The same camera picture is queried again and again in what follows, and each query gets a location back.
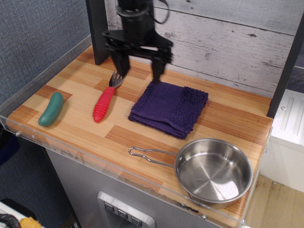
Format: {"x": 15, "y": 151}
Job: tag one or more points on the dark grey post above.
{"x": 96, "y": 12}
{"x": 287, "y": 70}

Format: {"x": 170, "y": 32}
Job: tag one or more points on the red handled toy fork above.
{"x": 102, "y": 105}

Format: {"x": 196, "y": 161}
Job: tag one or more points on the dark grey right post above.
{"x": 287, "y": 70}

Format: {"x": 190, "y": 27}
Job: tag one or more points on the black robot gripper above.
{"x": 138, "y": 38}

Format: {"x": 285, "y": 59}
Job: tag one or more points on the stainless steel saucepan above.
{"x": 213, "y": 172}

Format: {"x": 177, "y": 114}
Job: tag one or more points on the silver water dispenser panel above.
{"x": 124, "y": 211}

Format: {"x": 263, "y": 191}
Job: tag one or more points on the clear acrylic guard rail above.
{"x": 232, "y": 115}

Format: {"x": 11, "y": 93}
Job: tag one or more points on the yellow object at corner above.
{"x": 29, "y": 223}

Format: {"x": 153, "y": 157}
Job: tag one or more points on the folded violet cloth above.
{"x": 169, "y": 108}

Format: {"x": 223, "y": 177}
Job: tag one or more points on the white cabinet on right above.
{"x": 283, "y": 160}

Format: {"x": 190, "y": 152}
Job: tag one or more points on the green toy cucumber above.
{"x": 52, "y": 110}

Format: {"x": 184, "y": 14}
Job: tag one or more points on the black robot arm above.
{"x": 136, "y": 4}

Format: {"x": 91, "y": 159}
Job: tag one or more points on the silver toy fridge cabinet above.
{"x": 150, "y": 188}

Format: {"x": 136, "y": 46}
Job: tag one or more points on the dark grey left post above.
{"x": 96, "y": 12}

